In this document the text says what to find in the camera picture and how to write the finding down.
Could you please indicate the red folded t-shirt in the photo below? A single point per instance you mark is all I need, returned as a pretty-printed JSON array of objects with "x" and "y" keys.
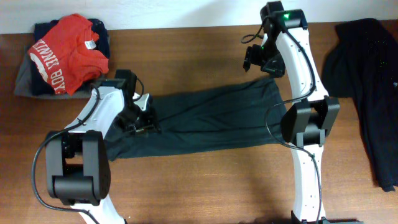
[{"x": 68, "y": 53}]

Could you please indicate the black t-shirt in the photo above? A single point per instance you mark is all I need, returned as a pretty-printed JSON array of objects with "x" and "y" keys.
[{"x": 363, "y": 66}]

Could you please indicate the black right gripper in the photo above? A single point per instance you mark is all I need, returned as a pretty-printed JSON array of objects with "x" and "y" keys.
[{"x": 252, "y": 55}]

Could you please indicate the dark green Nike t-shirt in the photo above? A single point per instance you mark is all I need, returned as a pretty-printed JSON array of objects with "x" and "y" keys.
[{"x": 228, "y": 117}]

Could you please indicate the navy folded garment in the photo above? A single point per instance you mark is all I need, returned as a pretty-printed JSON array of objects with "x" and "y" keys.
[{"x": 39, "y": 86}]

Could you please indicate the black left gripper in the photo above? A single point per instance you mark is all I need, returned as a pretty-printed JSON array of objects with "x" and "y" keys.
[{"x": 150, "y": 122}]

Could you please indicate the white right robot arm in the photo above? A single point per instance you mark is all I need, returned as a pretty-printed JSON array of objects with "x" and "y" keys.
[{"x": 285, "y": 50}]

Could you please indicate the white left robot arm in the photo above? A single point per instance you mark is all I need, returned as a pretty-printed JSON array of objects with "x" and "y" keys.
[{"x": 77, "y": 165}]

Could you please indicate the grey folded garment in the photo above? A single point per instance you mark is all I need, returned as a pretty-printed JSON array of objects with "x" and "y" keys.
[{"x": 25, "y": 84}]

